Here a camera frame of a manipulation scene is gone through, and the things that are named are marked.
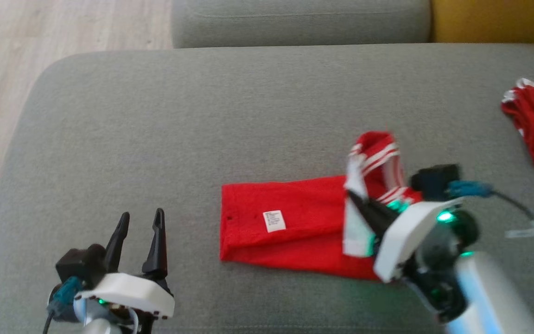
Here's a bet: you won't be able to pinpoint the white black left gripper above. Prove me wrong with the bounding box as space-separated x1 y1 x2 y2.
74 208 175 321

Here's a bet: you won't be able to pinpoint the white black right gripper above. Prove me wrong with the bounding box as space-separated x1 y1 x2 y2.
346 189 466 284

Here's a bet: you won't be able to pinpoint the red polo shirt white sleeves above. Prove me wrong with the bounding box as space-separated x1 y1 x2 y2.
219 131 424 282

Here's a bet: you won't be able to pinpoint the grey and yellow sofa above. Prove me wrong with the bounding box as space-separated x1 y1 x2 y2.
0 43 534 334

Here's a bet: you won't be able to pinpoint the long grey sofa seat cushion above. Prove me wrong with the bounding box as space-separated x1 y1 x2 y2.
171 0 432 50

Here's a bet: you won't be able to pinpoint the large yellow back cushion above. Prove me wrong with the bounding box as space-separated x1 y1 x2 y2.
430 0 534 46

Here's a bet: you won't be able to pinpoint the left cable with teal connector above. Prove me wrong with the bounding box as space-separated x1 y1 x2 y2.
41 276 85 334

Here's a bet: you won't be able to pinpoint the cable with teal connector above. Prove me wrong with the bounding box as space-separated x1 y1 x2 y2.
447 180 534 275
41 276 85 334

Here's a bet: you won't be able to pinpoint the right cable with teal connector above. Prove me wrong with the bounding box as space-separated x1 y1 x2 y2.
447 180 534 275

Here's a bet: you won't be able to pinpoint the white cable label tag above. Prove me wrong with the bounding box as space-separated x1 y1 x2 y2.
505 221 534 240

